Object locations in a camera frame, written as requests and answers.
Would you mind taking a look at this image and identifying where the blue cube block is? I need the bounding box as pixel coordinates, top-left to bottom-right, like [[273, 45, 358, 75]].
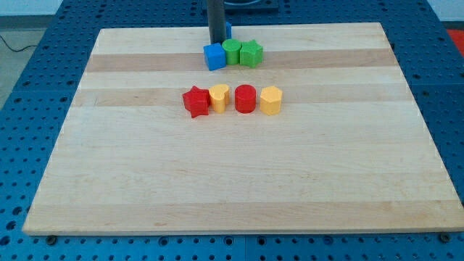
[[203, 43, 226, 71]]

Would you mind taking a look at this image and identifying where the red star block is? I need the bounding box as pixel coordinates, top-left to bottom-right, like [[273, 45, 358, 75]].
[[182, 86, 210, 118]]

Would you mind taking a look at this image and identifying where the green star block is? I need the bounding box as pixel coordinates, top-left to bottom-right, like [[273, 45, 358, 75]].
[[239, 40, 263, 68]]

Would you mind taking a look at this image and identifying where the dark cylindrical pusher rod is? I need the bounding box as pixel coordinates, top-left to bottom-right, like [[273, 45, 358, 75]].
[[207, 0, 227, 44]]

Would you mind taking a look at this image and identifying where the green cylinder block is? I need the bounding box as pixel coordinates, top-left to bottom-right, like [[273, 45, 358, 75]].
[[222, 38, 241, 65]]

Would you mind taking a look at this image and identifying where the yellow hexagon block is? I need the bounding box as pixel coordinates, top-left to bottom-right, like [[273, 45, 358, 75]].
[[260, 86, 283, 115]]

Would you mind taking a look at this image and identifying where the black cable on floor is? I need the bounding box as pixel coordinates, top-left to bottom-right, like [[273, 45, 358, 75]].
[[0, 35, 39, 54]]

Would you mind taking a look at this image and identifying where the yellow heart block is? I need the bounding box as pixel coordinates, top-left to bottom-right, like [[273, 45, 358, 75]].
[[209, 84, 230, 113]]

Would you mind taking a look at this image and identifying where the light wooden board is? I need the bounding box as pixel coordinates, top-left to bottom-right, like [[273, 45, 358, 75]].
[[22, 22, 463, 236]]

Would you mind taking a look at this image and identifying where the blue triangle block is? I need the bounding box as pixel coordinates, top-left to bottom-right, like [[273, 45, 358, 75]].
[[225, 22, 232, 39]]

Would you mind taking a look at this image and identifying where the red cylinder block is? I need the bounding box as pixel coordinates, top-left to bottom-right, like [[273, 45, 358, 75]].
[[235, 85, 257, 114]]

